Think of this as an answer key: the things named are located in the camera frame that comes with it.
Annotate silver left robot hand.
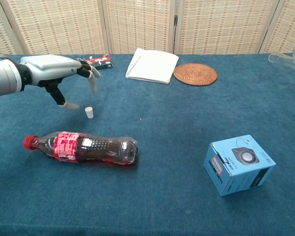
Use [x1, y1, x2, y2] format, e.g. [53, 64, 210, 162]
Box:
[19, 55, 101, 110]

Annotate clear glass test tube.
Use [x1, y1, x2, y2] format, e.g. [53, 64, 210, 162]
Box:
[268, 53, 295, 74]

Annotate small white cap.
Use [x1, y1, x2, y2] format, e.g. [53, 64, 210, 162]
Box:
[84, 106, 94, 120]

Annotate bamboo folding screen panel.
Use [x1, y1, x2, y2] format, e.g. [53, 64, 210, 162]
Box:
[102, 0, 179, 55]
[0, 0, 24, 59]
[260, 0, 295, 54]
[0, 0, 111, 55]
[174, 0, 285, 55]

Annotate red black card box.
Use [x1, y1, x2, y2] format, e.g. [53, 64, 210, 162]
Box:
[77, 54, 114, 70]

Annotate cola bottle red cap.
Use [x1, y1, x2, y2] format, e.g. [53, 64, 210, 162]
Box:
[23, 131, 138, 166]

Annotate white spiral notebook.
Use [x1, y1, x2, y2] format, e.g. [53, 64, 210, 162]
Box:
[125, 48, 179, 85]

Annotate round woven rattan coaster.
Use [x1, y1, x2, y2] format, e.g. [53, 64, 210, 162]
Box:
[173, 63, 218, 87]

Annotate light blue speaker box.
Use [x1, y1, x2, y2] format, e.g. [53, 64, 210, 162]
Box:
[203, 134, 276, 197]

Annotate dark blue table cloth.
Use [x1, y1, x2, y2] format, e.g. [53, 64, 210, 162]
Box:
[0, 53, 295, 236]

